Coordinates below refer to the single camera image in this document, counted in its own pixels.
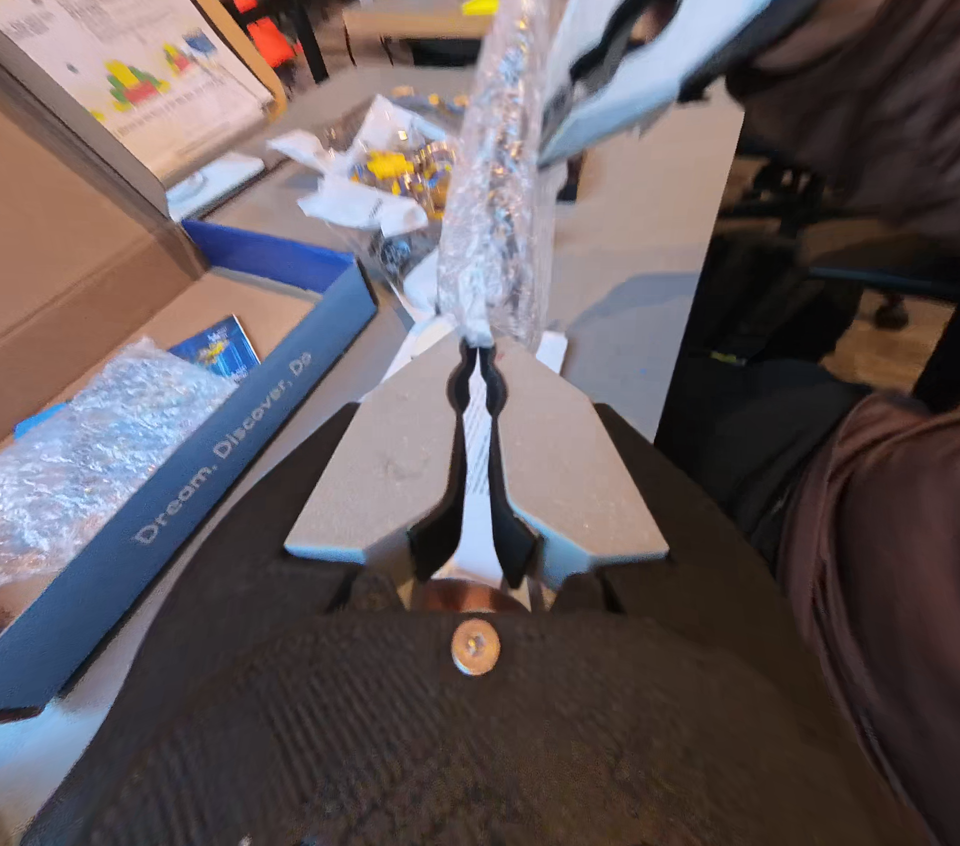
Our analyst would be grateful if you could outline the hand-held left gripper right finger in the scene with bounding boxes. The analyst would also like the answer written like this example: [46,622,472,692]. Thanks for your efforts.
[478,336,671,613]

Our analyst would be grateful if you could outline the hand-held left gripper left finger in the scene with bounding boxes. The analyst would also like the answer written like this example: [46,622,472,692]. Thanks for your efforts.
[283,334,481,613]

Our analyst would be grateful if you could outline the blue-cover instruction booklet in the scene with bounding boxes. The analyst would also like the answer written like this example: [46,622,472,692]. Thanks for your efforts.
[381,327,569,592]

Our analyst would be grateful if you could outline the blue cardboard box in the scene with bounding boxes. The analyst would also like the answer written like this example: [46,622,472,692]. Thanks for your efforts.
[0,62,380,724]

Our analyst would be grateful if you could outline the clear bag small dark parts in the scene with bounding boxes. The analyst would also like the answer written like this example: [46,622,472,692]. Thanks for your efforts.
[436,0,575,349]

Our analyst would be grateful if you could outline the clear bag grey tracks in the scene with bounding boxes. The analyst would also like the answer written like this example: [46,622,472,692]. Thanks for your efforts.
[0,336,243,586]

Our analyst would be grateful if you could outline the person's right forearm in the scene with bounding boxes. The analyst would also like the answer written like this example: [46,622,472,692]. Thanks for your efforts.
[723,0,960,248]

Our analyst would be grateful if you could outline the grey desk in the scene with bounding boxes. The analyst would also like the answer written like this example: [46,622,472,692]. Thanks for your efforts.
[0,62,745,828]

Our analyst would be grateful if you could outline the thin blue printed leaflet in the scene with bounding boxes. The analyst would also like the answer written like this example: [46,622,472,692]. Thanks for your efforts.
[168,315,262,387]

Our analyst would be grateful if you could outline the grey side table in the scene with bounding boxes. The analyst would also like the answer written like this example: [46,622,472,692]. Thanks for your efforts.
[342,0,528,68]

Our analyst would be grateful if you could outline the clear bag dark wheels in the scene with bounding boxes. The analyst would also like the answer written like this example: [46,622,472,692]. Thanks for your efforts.
[369,229,445,333]

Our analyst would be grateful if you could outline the clear bag yellow blue parts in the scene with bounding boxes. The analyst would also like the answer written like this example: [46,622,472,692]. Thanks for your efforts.
[267,94,481,237]

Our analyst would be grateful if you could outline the black chair base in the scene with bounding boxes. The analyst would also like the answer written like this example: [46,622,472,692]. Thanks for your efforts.
[720,163,960,331]

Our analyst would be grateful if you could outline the wooden poster board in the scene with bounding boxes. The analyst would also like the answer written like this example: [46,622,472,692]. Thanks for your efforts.
[123,0,291,121]

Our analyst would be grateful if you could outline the white printed poster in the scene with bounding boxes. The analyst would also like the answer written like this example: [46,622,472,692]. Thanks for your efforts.
[0,0,276,181]

